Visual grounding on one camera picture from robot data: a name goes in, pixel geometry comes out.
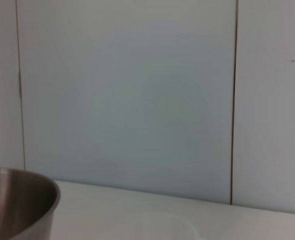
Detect stainless steel mixing bowl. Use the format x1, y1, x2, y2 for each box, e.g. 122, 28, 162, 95
0, 166, 62, 240

